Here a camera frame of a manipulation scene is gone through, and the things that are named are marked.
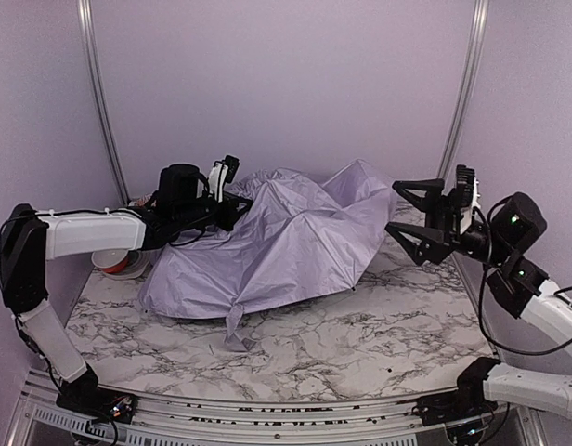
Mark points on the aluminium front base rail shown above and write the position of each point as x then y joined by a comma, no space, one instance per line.
166,420

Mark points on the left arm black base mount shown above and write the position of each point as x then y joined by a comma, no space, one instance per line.
103,403

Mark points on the right aluminium frame post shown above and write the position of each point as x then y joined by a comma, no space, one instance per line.
466,87

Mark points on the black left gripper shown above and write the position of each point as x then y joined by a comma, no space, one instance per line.
226,214

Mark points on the left aluminium frame post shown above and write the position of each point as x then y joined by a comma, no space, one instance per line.
85,13

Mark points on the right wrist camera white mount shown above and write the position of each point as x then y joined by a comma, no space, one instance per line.
466,197

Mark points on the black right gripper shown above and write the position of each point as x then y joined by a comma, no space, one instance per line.
445,219

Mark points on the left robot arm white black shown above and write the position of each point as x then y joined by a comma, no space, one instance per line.
185,199

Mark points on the aluminium frame post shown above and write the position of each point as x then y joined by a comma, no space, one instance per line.
466,87
85,13

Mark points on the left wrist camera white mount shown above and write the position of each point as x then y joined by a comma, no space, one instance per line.
222,172

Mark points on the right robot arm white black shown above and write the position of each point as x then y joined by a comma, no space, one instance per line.
499,240

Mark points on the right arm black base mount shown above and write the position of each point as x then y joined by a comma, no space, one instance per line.
450,406

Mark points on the lavender folding umbrella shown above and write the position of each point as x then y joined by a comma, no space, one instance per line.
304,237

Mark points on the red patterned small bowl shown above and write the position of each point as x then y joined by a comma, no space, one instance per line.
139,202

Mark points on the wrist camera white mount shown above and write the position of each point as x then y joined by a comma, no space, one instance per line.
466,197
222,172

